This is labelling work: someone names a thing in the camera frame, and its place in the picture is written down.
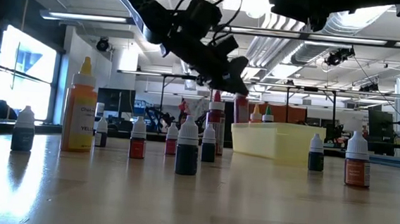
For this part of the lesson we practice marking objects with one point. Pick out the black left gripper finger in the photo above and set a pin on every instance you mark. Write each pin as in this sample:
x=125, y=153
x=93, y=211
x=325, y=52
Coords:
x=239, y=79

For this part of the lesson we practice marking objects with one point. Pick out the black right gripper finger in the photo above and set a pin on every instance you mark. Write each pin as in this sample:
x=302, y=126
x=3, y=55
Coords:
x=292, y=3

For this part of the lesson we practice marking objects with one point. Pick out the large red dye bottle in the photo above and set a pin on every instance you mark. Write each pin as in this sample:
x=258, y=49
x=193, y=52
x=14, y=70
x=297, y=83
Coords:
x=241, y=109
x=216, y=116

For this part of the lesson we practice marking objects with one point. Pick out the large orange dye bottle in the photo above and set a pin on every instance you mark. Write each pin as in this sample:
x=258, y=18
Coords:
x=256, y=117

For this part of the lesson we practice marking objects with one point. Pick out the large green dye bottle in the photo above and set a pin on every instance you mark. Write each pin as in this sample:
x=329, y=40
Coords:
x=268, y=117

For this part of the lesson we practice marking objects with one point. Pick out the yellow translucent plastic bin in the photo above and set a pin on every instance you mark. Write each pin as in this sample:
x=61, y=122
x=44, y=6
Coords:
x=279, y=142

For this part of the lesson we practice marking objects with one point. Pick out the small dark blue dye bottle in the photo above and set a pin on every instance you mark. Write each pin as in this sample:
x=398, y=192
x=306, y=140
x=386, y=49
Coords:
x=208, y=151
x=22, y=138

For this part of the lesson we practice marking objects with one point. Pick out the small red dye bottle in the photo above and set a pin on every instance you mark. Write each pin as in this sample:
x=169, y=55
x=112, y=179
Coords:
x=171, y=147
x=137, y=148

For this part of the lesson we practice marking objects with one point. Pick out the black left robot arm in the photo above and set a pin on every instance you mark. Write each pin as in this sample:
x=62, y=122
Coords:
x=137, y=0

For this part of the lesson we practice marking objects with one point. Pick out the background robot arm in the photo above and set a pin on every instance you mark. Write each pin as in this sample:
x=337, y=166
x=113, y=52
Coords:
x=157, y=117

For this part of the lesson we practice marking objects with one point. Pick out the black monitor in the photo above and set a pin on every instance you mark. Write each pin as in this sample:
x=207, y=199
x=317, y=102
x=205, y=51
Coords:
x=116, y=100
x=381, y=124

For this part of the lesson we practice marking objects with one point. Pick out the small black dye bottle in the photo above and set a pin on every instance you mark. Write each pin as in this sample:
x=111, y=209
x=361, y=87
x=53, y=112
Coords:
x=101, y=138
x=186, y=158

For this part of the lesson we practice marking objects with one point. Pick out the small dark green dye bottle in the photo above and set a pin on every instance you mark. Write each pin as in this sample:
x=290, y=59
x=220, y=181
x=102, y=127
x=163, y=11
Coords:
x=315, y=160

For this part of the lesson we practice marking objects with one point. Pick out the large yellow dye bottle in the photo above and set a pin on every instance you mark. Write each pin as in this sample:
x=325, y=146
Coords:
x=79, y=117

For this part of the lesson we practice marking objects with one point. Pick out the small orange dye bottle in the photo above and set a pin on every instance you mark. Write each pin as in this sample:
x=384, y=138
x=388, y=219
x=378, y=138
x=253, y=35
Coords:
x=357, y=172

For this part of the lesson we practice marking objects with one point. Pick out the large window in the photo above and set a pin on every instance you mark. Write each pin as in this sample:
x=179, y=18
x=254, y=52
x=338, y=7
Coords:
x=27, y=64

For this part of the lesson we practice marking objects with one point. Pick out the silver ribbed air duct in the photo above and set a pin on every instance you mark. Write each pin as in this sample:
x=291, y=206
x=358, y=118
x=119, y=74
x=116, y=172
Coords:
x=306, y=52

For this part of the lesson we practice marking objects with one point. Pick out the black ceiling camera rig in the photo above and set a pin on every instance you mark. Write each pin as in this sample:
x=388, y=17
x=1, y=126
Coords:
x=369, y=87
x=338, y=56

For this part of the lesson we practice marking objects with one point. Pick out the black metal frame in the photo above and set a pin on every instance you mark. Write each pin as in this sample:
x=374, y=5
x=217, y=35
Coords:
x=287, y=104

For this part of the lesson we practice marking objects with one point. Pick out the orange partition wall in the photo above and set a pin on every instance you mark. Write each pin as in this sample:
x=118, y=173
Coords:
x=288, y=114

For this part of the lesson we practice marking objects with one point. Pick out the round black wall camera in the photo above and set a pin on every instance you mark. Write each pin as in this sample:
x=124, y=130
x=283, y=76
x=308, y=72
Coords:
x=102, y=44

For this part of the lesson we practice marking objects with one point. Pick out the black aluminium table frame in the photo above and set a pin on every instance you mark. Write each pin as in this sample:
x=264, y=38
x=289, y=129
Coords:
x=43, y=128

